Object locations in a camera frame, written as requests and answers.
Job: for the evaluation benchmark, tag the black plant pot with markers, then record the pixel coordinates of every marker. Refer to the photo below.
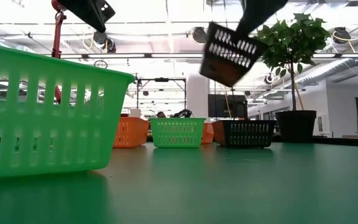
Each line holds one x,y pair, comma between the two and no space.
295,127

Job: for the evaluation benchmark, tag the wooden plant stake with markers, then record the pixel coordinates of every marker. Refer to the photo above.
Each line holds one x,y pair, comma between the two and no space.
299,98

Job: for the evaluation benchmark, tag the black plastic slotted basket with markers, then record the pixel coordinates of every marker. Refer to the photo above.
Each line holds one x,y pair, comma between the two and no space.
225,70
219,133

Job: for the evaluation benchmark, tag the person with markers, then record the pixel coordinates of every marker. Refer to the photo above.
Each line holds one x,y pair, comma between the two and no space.
161,114

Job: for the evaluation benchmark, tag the black monitor screen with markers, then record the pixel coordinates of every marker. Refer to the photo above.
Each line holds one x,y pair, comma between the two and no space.
217,105

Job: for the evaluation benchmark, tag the black metal rig frame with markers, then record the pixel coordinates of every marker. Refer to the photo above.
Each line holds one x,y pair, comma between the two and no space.
162,79

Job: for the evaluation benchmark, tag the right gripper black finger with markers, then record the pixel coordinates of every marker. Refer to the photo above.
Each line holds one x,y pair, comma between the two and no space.
250,23

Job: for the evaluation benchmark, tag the silver ventilation duct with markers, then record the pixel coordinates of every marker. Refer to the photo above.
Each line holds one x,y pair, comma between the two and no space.
331,70

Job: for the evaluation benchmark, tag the green plastic slotted basket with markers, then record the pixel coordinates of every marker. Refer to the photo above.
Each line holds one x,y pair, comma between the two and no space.
110,124
177,120

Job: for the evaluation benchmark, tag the black table frame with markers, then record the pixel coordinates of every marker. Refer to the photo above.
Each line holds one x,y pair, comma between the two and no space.
343,142

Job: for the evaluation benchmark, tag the orange plastic slotted basket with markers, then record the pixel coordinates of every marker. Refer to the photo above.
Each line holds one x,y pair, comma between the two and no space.
132,132
208,133

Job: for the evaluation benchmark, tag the black curved object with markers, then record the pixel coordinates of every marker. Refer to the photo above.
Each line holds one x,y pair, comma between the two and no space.
183,113

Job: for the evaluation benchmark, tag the green leafy potted tree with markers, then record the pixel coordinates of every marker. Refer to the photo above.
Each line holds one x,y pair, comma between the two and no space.
291,40

